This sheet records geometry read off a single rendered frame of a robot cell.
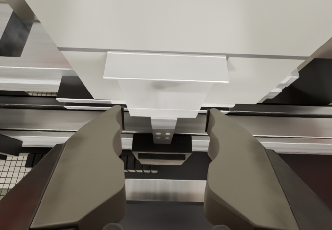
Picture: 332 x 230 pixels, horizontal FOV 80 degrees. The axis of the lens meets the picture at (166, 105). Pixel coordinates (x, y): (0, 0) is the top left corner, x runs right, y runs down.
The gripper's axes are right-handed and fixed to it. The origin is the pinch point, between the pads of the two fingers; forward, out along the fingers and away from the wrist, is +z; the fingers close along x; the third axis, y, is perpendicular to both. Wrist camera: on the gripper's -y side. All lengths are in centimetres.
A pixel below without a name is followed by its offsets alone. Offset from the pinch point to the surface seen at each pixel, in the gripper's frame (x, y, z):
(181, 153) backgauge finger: 4.0, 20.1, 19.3
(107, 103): -6.4, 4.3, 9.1
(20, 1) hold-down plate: -16.0, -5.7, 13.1
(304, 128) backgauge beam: 33.9, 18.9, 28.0
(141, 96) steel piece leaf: -2.3, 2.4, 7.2
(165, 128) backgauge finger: 0.4, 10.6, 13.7
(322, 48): 25.4, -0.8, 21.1
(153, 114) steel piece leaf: -1.2, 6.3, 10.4
